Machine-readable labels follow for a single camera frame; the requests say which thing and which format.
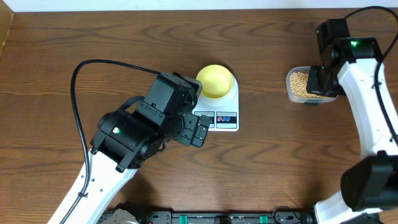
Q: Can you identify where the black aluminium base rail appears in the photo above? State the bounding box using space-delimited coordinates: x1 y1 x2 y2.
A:
96 202 383 224

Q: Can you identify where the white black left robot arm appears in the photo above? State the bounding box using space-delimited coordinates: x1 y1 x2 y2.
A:
49 73 211 223

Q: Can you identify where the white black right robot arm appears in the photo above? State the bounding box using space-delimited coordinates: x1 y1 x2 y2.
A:
306 19 397 223

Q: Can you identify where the pale yellow plastic bowl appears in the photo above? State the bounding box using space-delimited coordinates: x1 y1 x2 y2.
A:
197 65 234 99

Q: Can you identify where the clear plastic soybean container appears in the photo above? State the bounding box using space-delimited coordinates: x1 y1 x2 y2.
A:
286 66 336 104

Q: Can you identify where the pile of soybeans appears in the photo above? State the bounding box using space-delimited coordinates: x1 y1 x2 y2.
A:
290 72 322 98

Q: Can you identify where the white digital kitchen scale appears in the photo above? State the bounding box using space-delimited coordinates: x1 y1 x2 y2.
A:
193 72 240 132

